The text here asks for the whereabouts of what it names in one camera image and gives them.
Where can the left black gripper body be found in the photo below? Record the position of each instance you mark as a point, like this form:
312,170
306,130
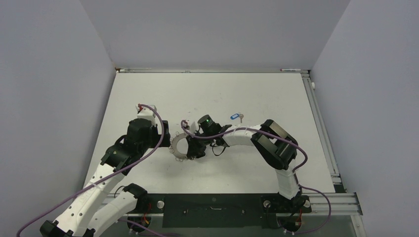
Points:
153,140

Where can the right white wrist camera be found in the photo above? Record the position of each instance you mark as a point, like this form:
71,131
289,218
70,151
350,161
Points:
193,127

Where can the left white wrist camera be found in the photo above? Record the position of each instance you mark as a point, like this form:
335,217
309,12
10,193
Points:
146,113

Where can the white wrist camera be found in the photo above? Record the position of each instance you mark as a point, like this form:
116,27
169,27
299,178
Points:
146,113
193,127

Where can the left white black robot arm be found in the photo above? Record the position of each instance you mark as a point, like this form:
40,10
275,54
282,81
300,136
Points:
84,217

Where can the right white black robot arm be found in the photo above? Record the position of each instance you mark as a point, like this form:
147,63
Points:
274,144

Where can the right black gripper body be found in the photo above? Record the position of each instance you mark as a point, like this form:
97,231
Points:
199,144

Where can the marker pen at wall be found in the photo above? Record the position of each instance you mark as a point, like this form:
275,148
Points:
291,70

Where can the key with blue tag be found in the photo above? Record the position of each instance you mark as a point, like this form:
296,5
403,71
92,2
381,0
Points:
238,116

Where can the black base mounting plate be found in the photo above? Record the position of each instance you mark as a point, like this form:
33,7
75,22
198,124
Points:
222,210

